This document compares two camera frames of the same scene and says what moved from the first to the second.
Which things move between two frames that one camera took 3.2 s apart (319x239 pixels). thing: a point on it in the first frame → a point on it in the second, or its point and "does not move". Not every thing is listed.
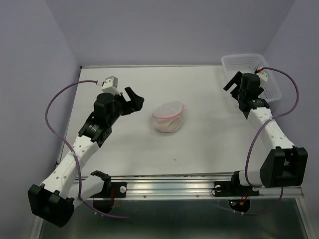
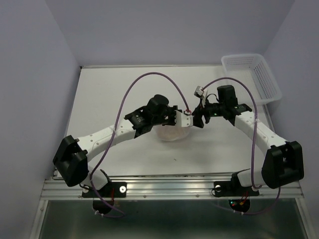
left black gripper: (135, 104) → (172, 110)
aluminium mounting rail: (187, 186) does not move
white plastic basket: (253, 63) does not move
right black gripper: (237, 79) → (197, 114)
